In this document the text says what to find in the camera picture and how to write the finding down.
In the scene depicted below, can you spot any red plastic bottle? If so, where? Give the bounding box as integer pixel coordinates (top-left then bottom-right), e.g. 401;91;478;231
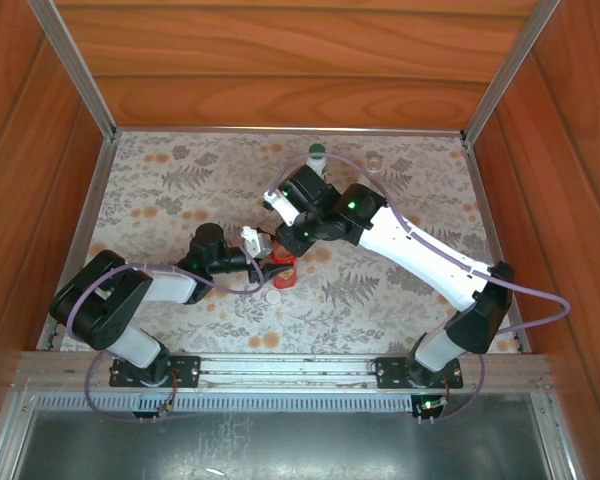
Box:
273;263;299;291

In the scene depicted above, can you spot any white plastic bottle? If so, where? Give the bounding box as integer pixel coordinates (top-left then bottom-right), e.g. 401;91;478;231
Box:
304;151;330;181

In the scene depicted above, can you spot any floral table mat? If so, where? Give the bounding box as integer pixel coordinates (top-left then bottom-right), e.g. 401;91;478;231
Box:
59;130;521;354

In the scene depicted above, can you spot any wide aluminium base beam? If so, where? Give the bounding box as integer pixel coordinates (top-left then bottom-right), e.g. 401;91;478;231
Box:
12;351;551;391

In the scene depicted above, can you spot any small circuit board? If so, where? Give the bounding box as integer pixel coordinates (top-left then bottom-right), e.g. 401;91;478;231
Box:
412;394;449;426
134;392;180;421

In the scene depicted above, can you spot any steel sheet panel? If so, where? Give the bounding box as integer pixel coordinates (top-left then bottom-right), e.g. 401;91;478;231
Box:
12;409;556;480

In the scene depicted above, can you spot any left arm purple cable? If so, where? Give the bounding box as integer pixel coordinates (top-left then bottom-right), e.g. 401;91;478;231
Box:
65;243;267;424

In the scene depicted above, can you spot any thin aluminium rail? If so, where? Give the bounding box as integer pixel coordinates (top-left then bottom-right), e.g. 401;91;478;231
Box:
114;125;464;137

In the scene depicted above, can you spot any grey slotted cable duct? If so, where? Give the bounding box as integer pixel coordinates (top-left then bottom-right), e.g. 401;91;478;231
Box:
32;392;536;414

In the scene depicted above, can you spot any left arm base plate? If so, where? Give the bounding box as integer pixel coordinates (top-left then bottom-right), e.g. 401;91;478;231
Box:
108;353;201;389

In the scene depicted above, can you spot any aluminium side rail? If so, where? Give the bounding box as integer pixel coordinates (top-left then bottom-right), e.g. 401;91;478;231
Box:
462;139;531;354

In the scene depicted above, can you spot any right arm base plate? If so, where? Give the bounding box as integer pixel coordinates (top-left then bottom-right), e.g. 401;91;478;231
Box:
374;355;465;390

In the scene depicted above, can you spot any aluminium corner post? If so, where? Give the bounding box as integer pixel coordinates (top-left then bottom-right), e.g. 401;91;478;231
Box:
459;0;561;144
27;0;119;141

